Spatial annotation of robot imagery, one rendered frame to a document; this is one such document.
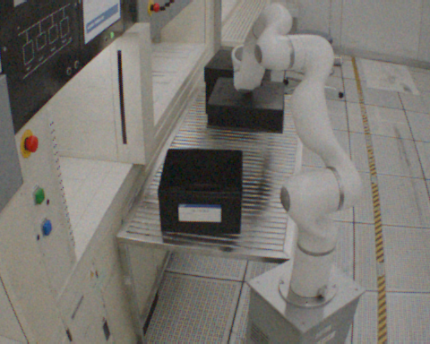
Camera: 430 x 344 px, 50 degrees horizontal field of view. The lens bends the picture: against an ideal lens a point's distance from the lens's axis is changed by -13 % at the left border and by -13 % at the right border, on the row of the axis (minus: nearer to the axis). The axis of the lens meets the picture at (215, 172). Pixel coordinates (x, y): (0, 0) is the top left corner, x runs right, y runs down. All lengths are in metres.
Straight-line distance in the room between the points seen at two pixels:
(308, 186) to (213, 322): 1.32
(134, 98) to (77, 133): 0.30
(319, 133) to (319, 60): 0.21
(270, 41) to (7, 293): 0.94
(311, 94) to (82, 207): 0.87
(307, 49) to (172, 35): 1.98
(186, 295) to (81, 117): 1.12
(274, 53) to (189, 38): 1.95
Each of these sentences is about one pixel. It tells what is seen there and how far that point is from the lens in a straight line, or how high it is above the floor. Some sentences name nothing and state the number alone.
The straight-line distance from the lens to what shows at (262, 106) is 1.98.
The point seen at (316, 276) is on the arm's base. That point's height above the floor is 0.87.
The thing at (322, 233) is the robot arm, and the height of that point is 1.03.
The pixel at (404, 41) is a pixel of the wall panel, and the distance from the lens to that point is 6.02.
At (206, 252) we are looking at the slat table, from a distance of 1.75.
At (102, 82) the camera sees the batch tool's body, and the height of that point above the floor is 1.20.
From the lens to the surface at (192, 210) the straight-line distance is 1.75.
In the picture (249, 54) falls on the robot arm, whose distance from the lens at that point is 1.70.
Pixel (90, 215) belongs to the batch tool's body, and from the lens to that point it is 1.75.
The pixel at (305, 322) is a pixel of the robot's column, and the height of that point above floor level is 0.76.
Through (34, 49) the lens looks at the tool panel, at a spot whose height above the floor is 1.56.
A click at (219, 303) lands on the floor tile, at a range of 2.60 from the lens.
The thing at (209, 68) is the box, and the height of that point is 1.01.
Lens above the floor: 1.90
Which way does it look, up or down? 33 degrees down
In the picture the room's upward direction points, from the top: straight up
